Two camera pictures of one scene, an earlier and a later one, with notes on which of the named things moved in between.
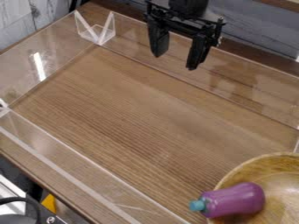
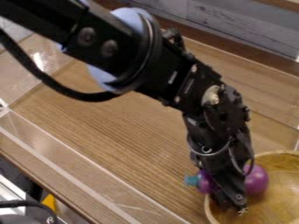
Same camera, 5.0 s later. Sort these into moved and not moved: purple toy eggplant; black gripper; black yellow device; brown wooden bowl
Moved: black gripper; purple toy eggplant
Not moved: brown wooden bowl; black yellow device
